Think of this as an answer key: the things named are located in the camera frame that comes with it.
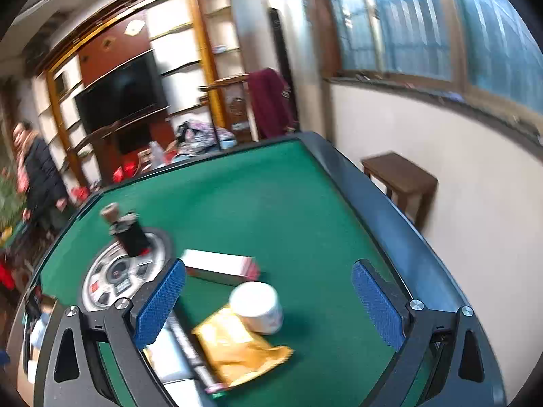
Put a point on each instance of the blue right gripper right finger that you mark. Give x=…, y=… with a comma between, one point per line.
x=466, y=371

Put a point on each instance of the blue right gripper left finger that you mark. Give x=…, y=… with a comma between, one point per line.
x=70, y=371

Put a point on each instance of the cardboard box tray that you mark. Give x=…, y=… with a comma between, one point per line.
x=20, y=351

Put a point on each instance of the white charger box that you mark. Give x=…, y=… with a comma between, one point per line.
x=172, y=368

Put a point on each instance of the round mahjong table console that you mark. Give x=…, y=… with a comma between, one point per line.
x=113, y=274

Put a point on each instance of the black marker pink cap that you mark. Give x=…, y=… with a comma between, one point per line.
x=199, y=365

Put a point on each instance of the black jar red label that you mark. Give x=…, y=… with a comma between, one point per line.
x=127, y=230

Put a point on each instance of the yellow snack packet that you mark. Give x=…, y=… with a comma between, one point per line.
x=236, y=354

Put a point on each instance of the white pink flat box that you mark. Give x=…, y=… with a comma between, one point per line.
x=227, y=269

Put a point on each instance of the white round jar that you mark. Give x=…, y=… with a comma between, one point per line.
x=257, y=305

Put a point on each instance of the woman in black coat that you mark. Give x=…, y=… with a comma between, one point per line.
x=47, y=200

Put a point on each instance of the brown wooden stool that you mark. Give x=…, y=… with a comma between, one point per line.
x=404, y=179

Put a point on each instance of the dark wooden chair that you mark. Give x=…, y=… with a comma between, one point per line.
x=105, y=146

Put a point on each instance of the pile of clothes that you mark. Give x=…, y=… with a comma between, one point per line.
x=195, y=138

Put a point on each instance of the black television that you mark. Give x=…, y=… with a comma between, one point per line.
x=127, y=92

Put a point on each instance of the wooden armchair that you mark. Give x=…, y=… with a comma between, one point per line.
x=228, y=100

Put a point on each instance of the maroon cloth on chair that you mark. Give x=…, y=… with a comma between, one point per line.
x=271, y=105

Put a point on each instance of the white standing air conditioner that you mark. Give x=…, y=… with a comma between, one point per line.
x=298, y=62

